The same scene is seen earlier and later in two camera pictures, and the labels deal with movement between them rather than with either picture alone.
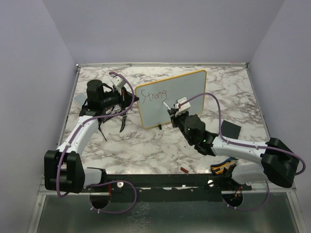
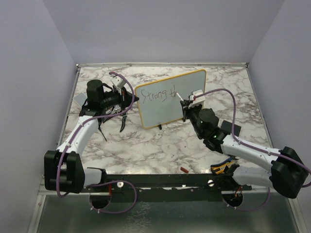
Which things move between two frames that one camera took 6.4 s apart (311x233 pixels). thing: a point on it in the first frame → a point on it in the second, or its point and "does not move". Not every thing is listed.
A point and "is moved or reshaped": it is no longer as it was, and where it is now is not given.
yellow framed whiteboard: (150, 111) does not move
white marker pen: (166, 106) is moved or reshaped
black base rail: (166, 188) does not move
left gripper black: (126, 98) does not move
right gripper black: (174, 118) → (187, 110)
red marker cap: (184, 170) does not move
